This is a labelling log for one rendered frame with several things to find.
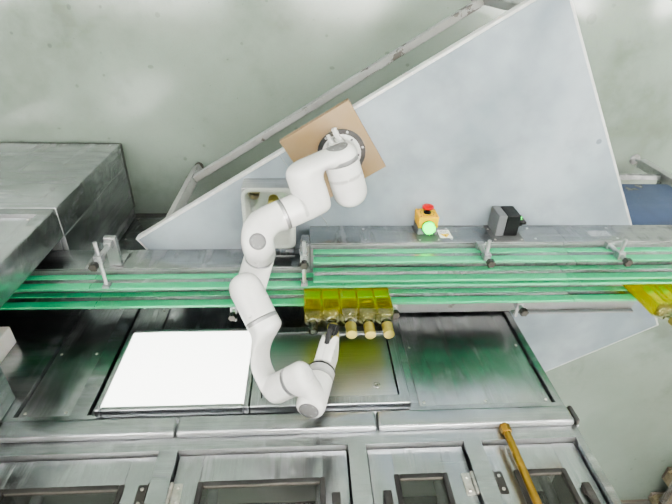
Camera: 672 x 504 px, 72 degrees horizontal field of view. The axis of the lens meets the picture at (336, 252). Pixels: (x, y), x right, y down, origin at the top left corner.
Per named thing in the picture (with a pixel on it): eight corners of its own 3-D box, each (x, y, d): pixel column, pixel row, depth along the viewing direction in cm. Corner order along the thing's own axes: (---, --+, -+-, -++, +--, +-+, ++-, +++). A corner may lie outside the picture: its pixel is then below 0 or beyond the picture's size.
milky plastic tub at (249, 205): (247, 236, 168) (245, 249, 160) (243, 178, 156) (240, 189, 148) (296, 236, 169) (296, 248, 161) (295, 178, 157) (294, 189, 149)
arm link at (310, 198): (285, 221, 131) (265, 169, 122) (359, 187, 135) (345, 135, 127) (295, 233, 123) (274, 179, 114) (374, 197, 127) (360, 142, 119)
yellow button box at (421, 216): (412, 224, 169) (417, 235, 163) (415, 206, 166) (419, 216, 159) (431, 224, 170) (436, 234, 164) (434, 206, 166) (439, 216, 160)
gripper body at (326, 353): (333, 390, 127) (341, 361, 136) (334, 363, 122) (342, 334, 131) (306, 385, 128) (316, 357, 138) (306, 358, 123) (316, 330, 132)
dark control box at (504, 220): (486, 224, 171) (494, 236, 164) (491, 205, 167) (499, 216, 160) (508, 224, 172) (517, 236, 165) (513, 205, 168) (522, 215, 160)
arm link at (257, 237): (278, 208, 132) (231, 228, 129) (278, 191, 118) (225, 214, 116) (299, 250, 130) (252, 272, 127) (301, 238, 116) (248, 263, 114)
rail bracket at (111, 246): (117, 258, 166) (93, 297, 147) (106, 216, 157) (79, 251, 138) (131, 258, 166) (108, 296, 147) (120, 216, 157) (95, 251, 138)
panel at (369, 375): (132, 336, 160) (94, 418, 131) (130, 329, 158) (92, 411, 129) (392, 331, 166) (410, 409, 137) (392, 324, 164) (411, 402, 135)
